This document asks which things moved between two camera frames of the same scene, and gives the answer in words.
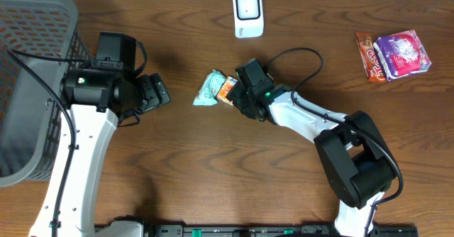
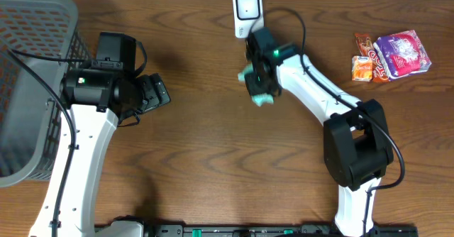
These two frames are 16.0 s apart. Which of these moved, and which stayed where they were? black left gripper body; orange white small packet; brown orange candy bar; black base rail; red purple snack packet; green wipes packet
Moved: orange white small packet; green wipes packet
Stayed: black base rail; red purple snack packet; black left gripper body; brown orange candy bar
